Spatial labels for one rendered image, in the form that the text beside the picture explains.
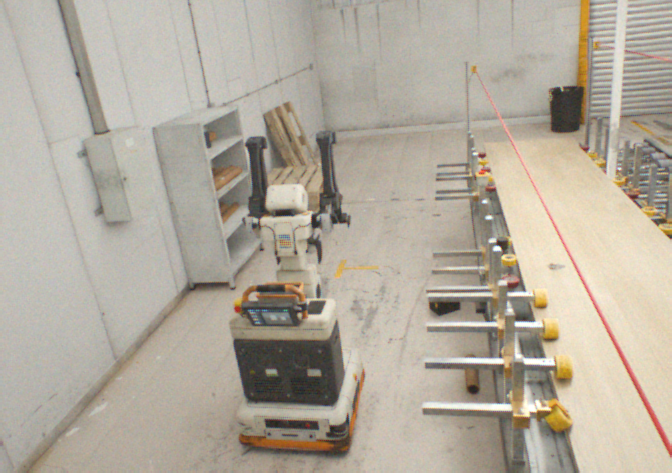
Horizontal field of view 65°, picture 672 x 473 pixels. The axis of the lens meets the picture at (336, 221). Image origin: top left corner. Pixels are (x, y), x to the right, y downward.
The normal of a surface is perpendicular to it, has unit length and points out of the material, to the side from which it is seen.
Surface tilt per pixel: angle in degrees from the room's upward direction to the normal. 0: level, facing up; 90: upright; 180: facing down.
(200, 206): 90
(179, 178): 90
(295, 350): 90
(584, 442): 0
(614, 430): 0
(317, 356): 90
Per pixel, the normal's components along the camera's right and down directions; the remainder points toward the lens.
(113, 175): -0.18, 0.36
